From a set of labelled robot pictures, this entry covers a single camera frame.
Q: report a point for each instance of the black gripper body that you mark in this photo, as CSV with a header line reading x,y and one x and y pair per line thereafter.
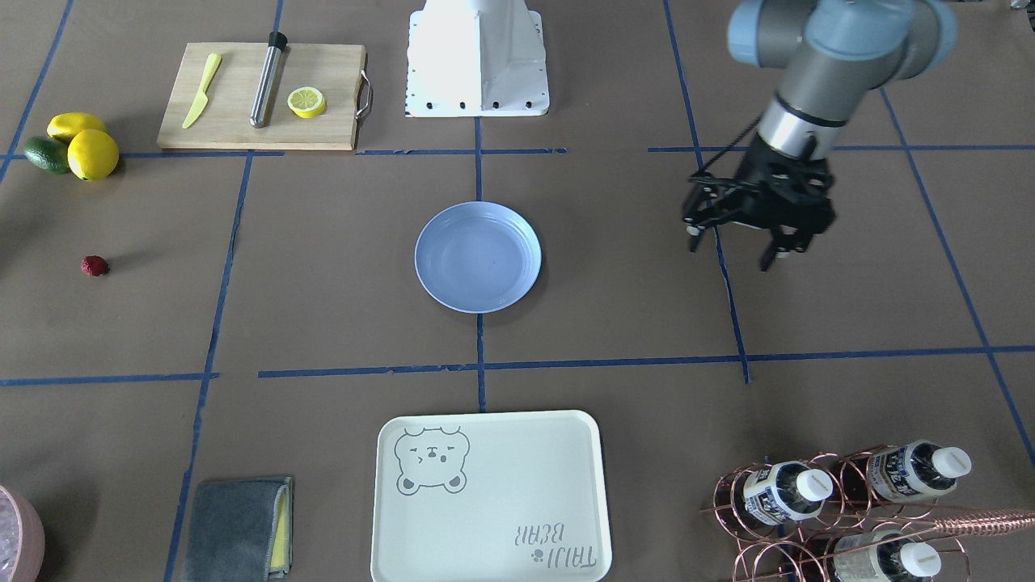
x,y
778,169

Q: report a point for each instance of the tea bottle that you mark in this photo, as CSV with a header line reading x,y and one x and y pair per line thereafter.
x,y
882,555
903,474
775,495

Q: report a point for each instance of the red strawberry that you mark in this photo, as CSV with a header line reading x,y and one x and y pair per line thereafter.
x,y
94,265

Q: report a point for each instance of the yellow lemon front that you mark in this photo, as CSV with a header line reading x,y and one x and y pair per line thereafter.
x,y
92,155

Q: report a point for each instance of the pink bowl of ice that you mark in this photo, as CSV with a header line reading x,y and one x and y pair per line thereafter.
x,y
22,538

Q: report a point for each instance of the steel muddler black cap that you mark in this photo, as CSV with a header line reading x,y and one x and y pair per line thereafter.
x,y
264,95

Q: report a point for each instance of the yellow plastic knife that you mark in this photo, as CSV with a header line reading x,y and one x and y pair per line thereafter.
x,y
201,98

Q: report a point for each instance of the lemon half slice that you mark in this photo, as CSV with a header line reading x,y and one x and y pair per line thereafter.
x,y
307,102

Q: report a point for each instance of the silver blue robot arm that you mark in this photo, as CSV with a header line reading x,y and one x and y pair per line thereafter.
x,y
831,53

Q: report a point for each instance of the grey yellow cloth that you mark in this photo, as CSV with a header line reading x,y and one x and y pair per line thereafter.
x,y
241,530

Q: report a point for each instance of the green avocado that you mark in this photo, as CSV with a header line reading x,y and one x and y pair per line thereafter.
x,y
47,154

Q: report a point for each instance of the blue plate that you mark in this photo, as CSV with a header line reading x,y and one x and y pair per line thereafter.
x,y
478,257

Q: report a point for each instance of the yellow lemon rear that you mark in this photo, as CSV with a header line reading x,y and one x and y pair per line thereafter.
x,y
64,127

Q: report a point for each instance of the yellow lemon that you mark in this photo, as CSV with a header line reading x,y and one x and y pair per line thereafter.
x,y
64,127
92,155

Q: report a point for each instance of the tea bottle front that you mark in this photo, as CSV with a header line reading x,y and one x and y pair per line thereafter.
x,y
882,555

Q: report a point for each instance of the copper wire bottle rack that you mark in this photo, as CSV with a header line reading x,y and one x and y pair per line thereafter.
x,y
781,552

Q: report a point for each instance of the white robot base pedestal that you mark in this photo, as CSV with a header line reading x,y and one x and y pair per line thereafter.
x,y
476,59

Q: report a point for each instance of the cream bear tray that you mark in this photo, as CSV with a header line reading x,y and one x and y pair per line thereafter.
x,y
512,496

